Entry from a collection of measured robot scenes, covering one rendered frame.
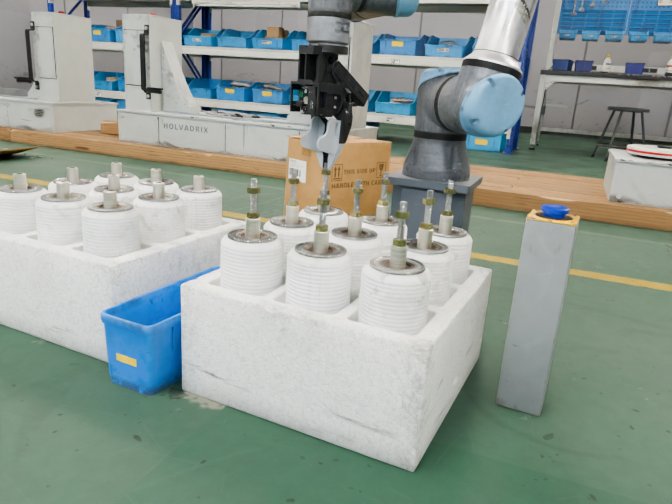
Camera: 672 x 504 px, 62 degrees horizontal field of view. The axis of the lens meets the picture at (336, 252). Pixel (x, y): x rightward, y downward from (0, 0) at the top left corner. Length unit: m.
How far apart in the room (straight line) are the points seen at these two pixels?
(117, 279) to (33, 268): 0.19
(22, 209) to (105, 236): 0.23
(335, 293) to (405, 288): 0.11
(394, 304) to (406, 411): 0.14
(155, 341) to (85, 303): 0.19
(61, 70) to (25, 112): 0.37
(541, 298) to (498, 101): 0.40
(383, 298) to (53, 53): 3.53
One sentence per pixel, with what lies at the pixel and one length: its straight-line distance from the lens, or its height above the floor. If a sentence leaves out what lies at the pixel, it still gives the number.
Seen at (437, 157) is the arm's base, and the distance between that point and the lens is 1.23.
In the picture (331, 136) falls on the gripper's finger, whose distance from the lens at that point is 1.02.
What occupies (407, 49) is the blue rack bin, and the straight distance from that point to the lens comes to 5.54.
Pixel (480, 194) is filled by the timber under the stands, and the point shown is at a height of 0.05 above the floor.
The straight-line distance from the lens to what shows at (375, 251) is 0.89.
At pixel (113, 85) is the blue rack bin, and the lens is 7.36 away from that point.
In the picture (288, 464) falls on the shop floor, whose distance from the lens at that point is 0.79.
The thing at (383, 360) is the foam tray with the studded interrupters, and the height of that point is 0.15.
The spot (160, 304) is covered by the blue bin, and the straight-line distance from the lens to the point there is 1.04.
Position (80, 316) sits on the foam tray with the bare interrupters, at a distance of 1.07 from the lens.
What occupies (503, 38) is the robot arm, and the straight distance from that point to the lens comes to 1.15.
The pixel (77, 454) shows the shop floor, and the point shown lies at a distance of 0.84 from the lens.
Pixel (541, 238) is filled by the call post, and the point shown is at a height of 0.29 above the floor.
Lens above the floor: 0.48
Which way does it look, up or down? 16 degrees down
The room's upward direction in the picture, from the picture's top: 4 degrees clockwise
